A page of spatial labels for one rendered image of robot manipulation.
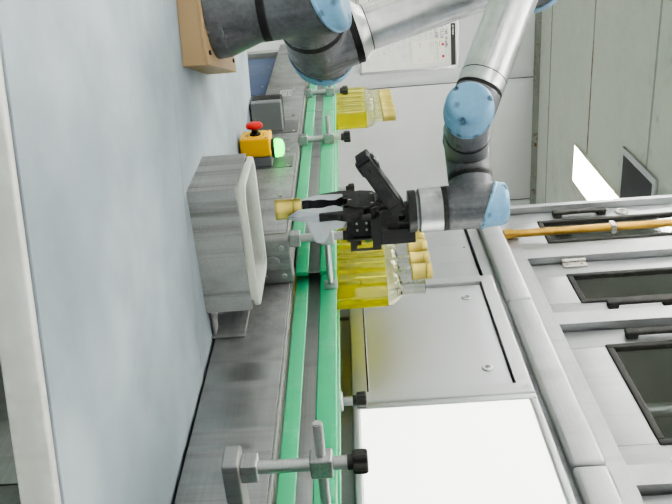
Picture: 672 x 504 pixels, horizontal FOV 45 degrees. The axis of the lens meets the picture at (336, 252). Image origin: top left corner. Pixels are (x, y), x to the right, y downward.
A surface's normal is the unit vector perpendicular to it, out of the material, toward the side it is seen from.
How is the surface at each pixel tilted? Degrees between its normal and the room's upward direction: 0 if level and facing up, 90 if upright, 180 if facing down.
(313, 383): 90
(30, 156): 0
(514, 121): 90
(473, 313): 90
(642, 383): 90
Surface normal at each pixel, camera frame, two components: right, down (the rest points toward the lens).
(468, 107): -0.14, -0.30
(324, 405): -0.07, -0.90
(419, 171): 0.00, 0.44
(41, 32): 1.00, -0.07
